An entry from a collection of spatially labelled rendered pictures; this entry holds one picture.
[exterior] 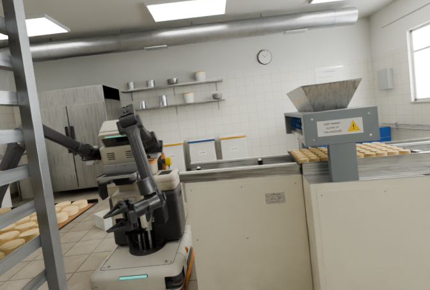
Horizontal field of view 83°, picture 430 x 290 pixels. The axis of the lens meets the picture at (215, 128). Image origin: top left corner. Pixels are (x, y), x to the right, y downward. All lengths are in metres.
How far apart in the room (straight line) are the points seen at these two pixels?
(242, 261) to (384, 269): 0.72
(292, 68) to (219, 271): 4.86
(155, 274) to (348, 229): 1.19
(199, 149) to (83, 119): 2.26
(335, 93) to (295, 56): 4.61
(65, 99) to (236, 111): 3.42
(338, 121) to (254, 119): 4.38
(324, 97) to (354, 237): 0.69
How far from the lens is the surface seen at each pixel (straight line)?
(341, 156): 1.30
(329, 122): 1.27
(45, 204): 0.77
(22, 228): 0.92
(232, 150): 4.89
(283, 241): 1.60
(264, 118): 5.62
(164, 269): 1.86
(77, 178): 5.37
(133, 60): 5.88
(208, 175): 1.49
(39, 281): 0.83
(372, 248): 1.49
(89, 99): 5.16
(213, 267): 1.71
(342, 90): 1.39
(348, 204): 1.37
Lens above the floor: 1.22
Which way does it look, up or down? 3 degrees down
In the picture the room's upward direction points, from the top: 7 degrees counter-clockwise
